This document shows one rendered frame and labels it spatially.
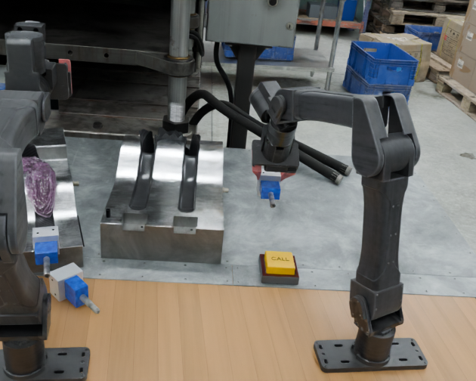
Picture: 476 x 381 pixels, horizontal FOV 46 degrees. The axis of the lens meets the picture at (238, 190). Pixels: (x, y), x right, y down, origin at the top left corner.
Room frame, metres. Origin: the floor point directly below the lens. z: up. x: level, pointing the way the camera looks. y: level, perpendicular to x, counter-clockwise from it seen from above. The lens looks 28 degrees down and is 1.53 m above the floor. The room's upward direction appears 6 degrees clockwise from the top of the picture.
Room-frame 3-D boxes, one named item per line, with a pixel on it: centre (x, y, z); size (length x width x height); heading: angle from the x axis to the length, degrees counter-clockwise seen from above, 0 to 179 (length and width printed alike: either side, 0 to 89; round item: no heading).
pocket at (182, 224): (1.01, 0.11, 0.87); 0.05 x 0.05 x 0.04; 5
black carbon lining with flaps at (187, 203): (1.22, 0.18, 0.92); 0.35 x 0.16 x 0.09; 5
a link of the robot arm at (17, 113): (0.67, 0.32, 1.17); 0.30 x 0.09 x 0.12; 11
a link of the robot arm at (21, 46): (0.83, 0.36, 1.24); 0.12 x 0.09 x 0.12; 11
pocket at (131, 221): (1.00, 0.21, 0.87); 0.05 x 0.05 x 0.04; 5
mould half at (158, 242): (1.24, 0.17, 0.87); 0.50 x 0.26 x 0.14; 5
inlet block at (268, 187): (1.11, -0.07, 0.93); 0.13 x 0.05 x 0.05; 5
